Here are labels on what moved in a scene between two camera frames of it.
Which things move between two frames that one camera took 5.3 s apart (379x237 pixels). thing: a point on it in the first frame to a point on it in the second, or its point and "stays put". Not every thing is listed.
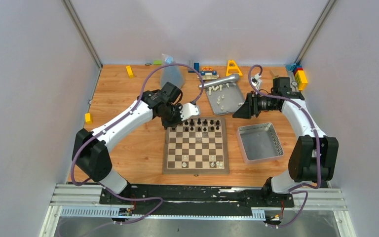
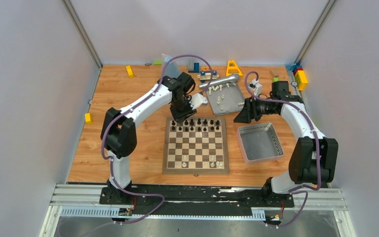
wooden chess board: x=197 y=145 stays put
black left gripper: x=171 y=117 to x=183 y=111
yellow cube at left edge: x=88 y=118 stays put
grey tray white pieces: x=225 y=98 stays put
